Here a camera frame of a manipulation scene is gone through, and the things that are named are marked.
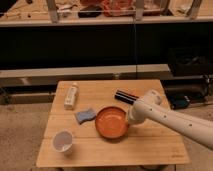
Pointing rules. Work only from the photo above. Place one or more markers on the orange ceramic bowl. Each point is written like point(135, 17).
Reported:
point(110, 122)

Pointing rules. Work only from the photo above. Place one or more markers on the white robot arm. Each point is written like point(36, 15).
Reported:
point(148, 107)

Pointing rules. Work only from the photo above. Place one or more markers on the black striped block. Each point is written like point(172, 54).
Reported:
point(125, 97)

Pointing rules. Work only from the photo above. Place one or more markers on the white bottle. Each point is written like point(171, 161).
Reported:
point(72, 94)

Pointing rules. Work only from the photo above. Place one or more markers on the blue sponge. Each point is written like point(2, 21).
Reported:
point(84, 116)

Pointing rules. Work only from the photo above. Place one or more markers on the wooden folding table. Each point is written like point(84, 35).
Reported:
point(147, 144)

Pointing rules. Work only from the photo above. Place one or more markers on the clear plastic cup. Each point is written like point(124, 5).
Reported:
point(62, 142)

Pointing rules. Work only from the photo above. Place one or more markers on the red cloth on shelf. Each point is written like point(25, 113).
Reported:
point(116, 8)

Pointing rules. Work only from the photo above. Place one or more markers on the wooden bench beam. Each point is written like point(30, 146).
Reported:
point(51, 76)

